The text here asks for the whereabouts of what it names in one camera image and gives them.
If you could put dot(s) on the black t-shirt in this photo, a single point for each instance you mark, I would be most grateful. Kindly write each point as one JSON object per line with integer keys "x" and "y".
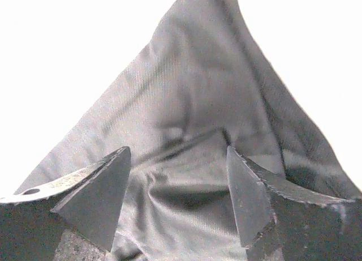
{"x": 201, "y": 85}

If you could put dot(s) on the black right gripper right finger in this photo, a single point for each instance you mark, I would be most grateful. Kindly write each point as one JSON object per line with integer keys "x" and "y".
{"x": 279, "y": 220}

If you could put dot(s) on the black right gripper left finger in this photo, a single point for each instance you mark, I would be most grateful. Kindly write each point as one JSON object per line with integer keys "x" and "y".
{"x": 73, "y": 217}

